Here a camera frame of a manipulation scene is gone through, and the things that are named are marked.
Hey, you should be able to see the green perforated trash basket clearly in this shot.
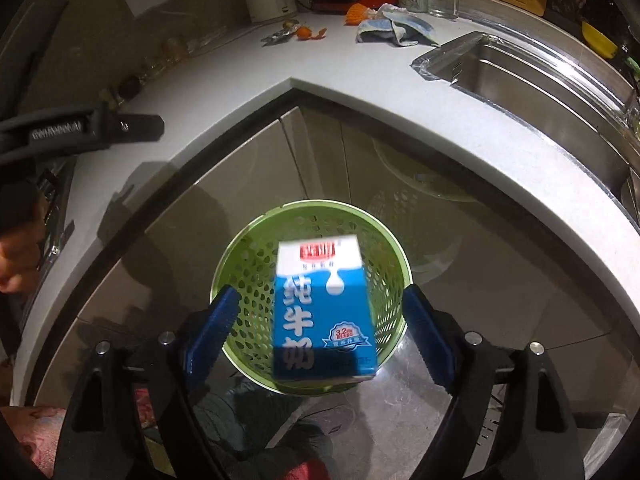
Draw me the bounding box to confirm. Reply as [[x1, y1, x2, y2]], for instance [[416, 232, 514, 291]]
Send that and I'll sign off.
[[210, 200, 412, 396]]

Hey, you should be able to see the person left hand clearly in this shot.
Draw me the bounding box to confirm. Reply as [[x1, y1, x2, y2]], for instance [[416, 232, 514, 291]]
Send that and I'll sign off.
[[0, 219, 44, 295]]

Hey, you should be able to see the white crumpled tissue by towel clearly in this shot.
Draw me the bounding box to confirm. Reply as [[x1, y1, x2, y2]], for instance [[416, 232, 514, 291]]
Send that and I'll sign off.
[[367, 3, 404, 20]]

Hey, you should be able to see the blue white dish towel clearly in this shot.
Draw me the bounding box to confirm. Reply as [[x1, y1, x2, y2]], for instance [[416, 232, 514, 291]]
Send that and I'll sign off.
[[356, 11, 438, 48]]

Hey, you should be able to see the yellow bowl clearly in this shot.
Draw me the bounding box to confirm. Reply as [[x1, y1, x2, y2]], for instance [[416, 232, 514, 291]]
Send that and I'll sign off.
[[582, 21, 618, 60]]

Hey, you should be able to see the blue white milk carton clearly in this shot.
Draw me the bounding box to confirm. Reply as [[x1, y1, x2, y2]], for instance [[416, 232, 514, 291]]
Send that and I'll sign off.
[[272, 234, 378, 386]]

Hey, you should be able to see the stainless steel sink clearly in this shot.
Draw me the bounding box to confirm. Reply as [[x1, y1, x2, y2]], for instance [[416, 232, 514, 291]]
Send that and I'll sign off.
[[411, 32, 639, 220]]

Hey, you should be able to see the silver foil wrapper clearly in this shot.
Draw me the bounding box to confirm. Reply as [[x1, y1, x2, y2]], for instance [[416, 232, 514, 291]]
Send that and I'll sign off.
[[262, 26, 298, 47]]

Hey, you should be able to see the orange foam fruit net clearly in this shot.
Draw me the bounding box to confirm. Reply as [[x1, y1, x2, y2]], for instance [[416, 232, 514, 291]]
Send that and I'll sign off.
[[345, 3, 375, 26]]

